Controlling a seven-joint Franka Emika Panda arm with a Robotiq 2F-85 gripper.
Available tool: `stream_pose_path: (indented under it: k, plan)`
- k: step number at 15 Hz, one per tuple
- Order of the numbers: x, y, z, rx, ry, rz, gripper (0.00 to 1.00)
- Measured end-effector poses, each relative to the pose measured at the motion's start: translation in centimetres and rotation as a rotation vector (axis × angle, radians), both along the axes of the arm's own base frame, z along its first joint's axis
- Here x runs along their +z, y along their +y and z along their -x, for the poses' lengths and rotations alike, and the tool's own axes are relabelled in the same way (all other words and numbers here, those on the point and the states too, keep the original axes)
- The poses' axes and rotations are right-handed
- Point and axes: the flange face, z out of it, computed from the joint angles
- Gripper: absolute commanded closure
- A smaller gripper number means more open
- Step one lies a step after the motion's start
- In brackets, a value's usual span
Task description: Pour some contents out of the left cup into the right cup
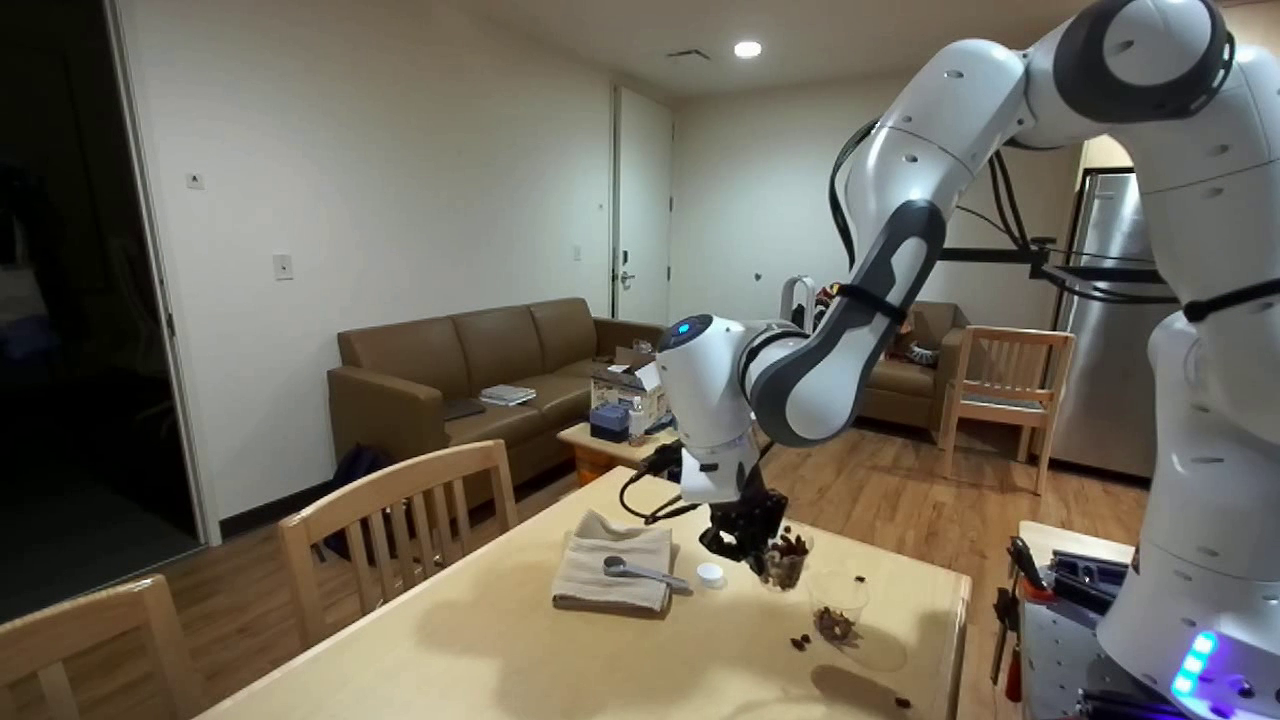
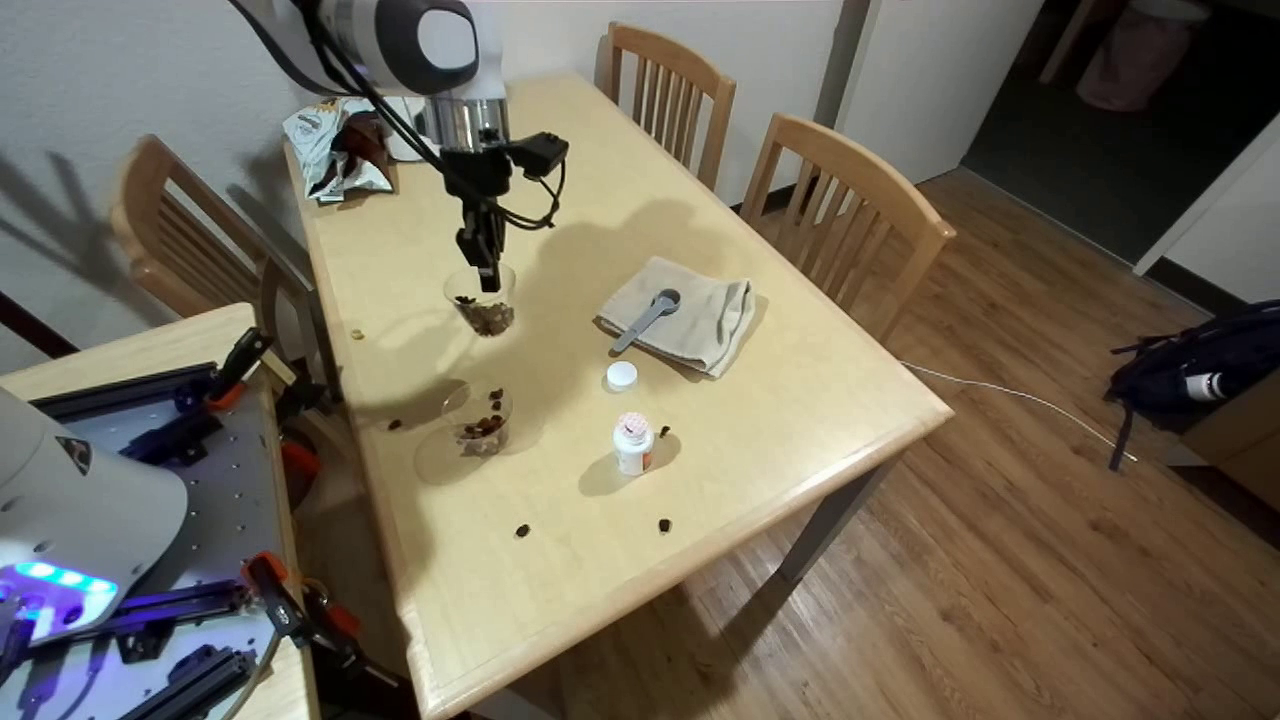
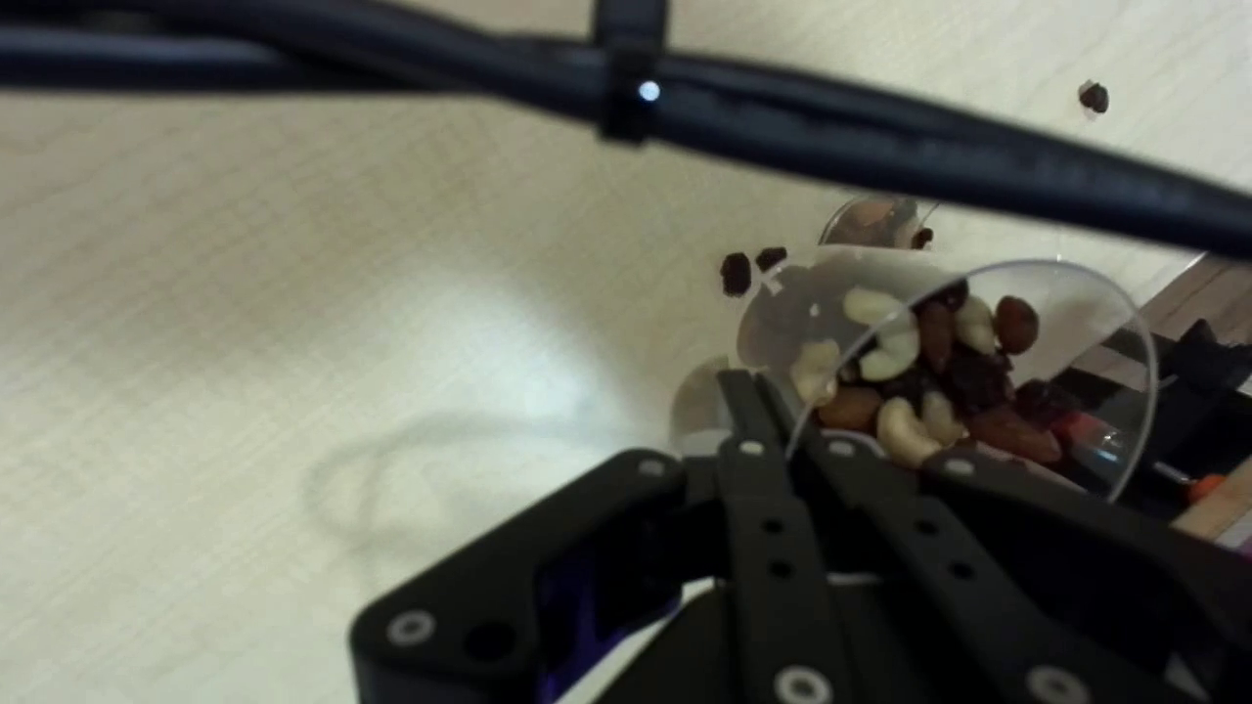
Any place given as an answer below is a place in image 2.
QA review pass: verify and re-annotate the black orange bar clamp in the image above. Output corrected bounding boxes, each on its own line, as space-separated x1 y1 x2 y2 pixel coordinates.
31 324 277 429

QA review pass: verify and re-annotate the black backpack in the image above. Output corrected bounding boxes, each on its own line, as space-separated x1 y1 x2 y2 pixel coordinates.
1101 294 1280 470

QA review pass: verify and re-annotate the folded beige towel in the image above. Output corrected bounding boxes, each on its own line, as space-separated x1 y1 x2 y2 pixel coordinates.
592 252 766 383

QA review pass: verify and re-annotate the grey metal table leg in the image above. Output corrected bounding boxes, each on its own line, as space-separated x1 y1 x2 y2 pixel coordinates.
716 465 890 657

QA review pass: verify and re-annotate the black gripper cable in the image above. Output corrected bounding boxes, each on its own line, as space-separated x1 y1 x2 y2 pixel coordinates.
297 0 571 235

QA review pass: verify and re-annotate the white power cable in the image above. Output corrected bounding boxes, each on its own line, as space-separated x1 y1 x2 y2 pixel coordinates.
903 358 1137 465

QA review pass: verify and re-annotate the blue measuring spoon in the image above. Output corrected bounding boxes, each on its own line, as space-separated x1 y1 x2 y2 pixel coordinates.
608 282 682 358

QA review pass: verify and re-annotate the blue bar clamp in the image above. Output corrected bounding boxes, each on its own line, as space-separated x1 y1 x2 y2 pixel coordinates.
0 576 254 671

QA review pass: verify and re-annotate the small brown object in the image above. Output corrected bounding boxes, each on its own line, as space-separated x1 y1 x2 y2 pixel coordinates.
449 403 514 465

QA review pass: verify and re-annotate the robot mounting platform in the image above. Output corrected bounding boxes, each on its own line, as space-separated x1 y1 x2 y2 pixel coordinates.
0 298 323 720

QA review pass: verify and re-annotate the wooden slat-back chair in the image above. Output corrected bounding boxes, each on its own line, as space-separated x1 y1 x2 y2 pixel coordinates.
735 112 961 344
113 133 332 392
592 17 741 193

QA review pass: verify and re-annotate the clear cup of nuts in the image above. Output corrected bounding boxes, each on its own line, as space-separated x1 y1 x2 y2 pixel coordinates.
452 292 518 341

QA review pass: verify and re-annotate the pale pink bin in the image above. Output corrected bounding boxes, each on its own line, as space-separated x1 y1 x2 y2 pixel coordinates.
1073 0 1211 115

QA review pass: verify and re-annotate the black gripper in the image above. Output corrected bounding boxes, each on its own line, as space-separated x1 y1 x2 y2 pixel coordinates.
438 140 518 294

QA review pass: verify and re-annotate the white pill bottle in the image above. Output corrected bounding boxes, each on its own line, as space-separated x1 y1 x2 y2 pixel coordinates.
608 409 660 481

